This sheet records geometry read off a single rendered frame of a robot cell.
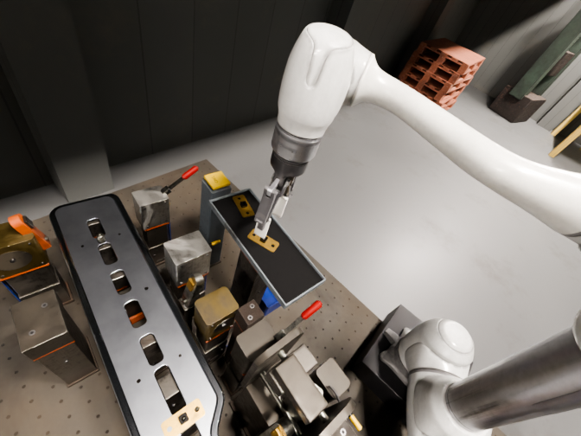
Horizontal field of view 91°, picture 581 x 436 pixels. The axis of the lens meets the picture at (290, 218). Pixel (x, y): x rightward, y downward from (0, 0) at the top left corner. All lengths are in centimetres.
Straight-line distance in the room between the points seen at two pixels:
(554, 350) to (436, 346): 40
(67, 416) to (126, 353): 35
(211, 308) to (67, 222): 52
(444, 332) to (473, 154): 59
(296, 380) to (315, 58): 55
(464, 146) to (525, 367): 40
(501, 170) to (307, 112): 31
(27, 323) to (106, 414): 38
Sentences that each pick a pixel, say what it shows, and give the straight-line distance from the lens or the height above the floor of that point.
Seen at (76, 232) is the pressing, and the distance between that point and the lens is 102.
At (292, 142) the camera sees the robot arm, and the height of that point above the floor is 150.
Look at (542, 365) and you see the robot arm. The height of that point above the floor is 139.
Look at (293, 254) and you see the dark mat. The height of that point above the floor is 116.
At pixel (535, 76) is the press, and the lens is 766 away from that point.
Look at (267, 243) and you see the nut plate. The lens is 77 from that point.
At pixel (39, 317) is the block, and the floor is 103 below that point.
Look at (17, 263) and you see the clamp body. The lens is 102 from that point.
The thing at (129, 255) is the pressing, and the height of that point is 100.
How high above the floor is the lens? 177
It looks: 46 degrees down
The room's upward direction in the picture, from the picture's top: 22 degrees clockwise
